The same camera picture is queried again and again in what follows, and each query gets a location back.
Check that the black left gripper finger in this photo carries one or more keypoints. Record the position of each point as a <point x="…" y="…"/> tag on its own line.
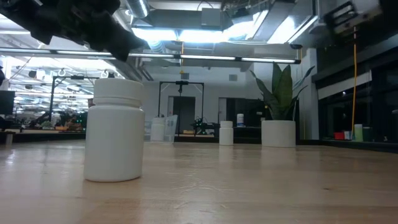
<point x="121" y="40"/>

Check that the white pill bottle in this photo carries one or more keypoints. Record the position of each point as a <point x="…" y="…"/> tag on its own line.
<point x="226" y="135"/>
<point x="115" y="140"/>
<point x="157" y="130"/>

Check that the clear plastic basket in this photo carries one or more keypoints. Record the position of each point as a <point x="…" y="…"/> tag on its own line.
<point x="171" y="129"/>

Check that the bright ceiling light panel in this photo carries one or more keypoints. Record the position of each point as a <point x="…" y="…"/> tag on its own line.
<point x="202" y="35"/>

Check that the long LED light bar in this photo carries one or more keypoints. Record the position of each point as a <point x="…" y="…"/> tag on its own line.
<point x="205" y="57"/>

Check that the black monitor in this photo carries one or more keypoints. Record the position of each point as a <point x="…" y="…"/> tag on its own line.
<point x="6" y="102"/>

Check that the green snake plant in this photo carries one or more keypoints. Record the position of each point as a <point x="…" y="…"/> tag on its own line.
<point x="283" y="93"/>

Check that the light green cup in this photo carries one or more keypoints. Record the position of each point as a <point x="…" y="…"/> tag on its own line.
<point x="358" y="132"/>

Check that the dark green cup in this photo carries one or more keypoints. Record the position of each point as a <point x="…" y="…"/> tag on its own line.
<point x="367" y="134"/>

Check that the black robot with green lights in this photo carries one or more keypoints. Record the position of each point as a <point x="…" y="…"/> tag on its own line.
<point x="203" y="126"/>

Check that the red box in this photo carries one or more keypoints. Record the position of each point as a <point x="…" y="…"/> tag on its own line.
<point x="339" y="136"/>

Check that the white plant pot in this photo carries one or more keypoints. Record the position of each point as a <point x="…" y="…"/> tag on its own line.
<point x="278" y="133"/>

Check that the white jar blue label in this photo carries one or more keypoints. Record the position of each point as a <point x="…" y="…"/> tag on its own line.
<point x="240" y="119"/>

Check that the silver ventilation duct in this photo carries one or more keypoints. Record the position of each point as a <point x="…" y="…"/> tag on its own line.
<point x="138" y="7"/>

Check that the black robot station frame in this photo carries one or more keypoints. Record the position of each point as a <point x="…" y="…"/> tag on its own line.
<point x="181" y="82"/>
<point x="74" y="77"/>

